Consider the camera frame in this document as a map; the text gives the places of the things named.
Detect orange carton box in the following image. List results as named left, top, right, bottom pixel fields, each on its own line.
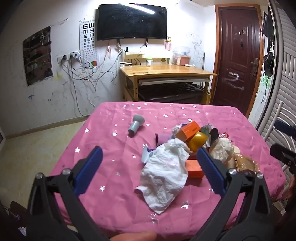
left=175, top=121, right=201, bottom=143

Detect black padded bench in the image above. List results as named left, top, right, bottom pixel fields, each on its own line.
left=138, top=82, right=204, bottom=103

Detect clear bread packet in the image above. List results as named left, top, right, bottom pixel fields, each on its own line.
left=233, top=154, right=262, bottom=173

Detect white blue wrapper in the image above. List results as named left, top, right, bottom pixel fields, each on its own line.
left=142, top=144, right=154, bottom=164

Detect black wall television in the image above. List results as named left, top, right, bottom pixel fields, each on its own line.
left=96, top=3, right=168, bottom=41

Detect wooden desk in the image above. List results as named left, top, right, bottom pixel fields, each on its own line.
left=119, top=51, right=218, bottom=103

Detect large white paper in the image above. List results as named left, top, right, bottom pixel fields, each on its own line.
left=209, top=138, right=235, bottom=163

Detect purple wrapper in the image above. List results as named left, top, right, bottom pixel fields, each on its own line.
left=155, top=133, right=171, bottom=145

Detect dark red door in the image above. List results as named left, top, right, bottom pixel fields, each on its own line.
left=211, top=5, right=265, bottom=116

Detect white plastic bag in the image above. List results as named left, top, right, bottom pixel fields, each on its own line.
left=135, top=138, right=192, bottom=215

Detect white eye chart poster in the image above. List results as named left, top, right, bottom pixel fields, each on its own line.
left=79, top=20, right=99, bottom=69

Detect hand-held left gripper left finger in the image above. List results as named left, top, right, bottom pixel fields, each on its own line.
left=26, top=146, right=109, bottom=241

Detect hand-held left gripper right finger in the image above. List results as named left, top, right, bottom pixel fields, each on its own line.
left=191, top=146, right=275, bottom=241

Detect metal door handle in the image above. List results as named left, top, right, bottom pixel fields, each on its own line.
left=250, top=58, right=258, bottom=76

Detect grey mushroom-shaped object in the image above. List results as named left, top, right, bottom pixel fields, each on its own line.
left=128, top=115, right=146, bottom=138

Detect person's left hand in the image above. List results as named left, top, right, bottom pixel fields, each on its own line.
left=109, top=231, right=158, bottom=241

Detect silver black foil wrapper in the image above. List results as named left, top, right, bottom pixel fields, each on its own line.
left=200, top=123, right=220, bottom=149

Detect yellow egg-shaped capsule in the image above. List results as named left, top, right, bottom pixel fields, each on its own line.
left=187, top=131, right=207, bottom=151

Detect clear plastic container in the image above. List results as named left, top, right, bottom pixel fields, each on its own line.
left=172, top=46, right=192, bottom=65

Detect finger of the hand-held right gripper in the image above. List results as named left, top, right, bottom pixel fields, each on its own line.
left=274, top=120, right=296, bottom=137
left=269, top=143, right=296, bottom=166

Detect black hanging bag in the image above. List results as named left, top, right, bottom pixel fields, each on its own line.
left=262, top=10, right=274, bottom=37
left=264, top=52, right=275, bottom=77

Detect white metal chair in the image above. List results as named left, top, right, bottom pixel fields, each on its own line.
left=257, top=101, right=296, bottom=149

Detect pink star tablecloth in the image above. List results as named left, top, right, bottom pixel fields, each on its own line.
left=50, top=101, right=286, bottom=238

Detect dark wall niche shelf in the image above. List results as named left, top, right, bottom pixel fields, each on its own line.
left=22, top=26, right=53, bottom=87

